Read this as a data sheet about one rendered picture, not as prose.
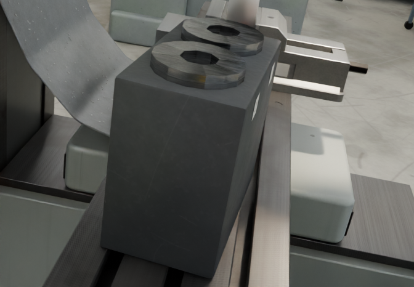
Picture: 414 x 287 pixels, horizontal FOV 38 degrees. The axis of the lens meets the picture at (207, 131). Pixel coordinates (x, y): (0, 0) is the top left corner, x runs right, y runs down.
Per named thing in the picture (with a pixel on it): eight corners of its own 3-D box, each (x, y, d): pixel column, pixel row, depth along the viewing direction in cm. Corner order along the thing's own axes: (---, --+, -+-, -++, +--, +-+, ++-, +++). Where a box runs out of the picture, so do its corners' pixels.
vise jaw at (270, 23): (284, 31, 115) (288, 12, 113) (284, 52, 103) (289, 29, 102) (253, 26, 115) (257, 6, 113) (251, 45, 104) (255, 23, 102)
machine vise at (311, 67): (335, 74, 118) (349, 21, 114) (342, 103, 105) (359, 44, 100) (163, 42, 119) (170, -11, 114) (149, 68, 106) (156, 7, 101)
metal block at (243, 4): (254, 23, 111) (260, -9, 109) (253, 32, 106) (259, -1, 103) (227, 18, 111) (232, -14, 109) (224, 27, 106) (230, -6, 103)
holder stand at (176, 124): (253, 176, 77) (285, 28, 69) (213, 281, 58) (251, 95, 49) (165, 153, 79) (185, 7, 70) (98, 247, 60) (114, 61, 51)
